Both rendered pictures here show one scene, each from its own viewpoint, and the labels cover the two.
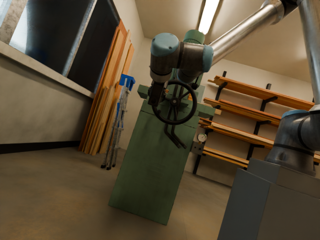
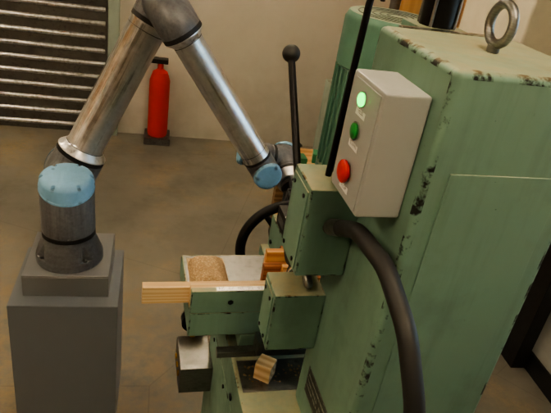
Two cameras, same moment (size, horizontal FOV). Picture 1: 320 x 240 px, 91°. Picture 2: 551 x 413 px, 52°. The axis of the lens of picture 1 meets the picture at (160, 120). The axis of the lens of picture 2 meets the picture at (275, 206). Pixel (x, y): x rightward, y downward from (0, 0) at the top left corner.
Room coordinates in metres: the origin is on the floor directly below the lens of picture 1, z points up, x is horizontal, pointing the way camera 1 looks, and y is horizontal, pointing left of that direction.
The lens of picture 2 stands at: (2.23, -0.54, 1.65)
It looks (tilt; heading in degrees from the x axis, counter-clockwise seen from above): 28 degrees down; 161
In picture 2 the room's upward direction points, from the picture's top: 10 degrees clockwise
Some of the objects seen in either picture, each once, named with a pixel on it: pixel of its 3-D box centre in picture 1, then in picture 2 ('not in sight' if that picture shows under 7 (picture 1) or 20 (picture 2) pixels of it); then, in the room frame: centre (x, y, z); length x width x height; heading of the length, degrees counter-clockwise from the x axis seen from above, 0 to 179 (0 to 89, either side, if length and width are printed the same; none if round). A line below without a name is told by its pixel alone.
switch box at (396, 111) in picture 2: not in sight; (376, 143); (1.64, -0.21, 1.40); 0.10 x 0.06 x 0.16; 178
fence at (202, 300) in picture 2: not in sight; (331, 297); (1.36, -0.07, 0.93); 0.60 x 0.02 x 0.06; 88
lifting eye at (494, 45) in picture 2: not in sight; (500, 26); (1.61, -0.07, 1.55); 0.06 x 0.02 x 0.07; 178
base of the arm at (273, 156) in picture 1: (289, 158); (69, 241); (0.74, -0.64, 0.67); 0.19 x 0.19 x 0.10
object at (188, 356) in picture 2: (196, 147); (192, 362); (1.17, -0.32, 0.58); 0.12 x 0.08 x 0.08; 178
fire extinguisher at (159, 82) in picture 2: not in sight; (158, 100); (-1.63, -0.17, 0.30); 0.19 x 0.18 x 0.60; 175
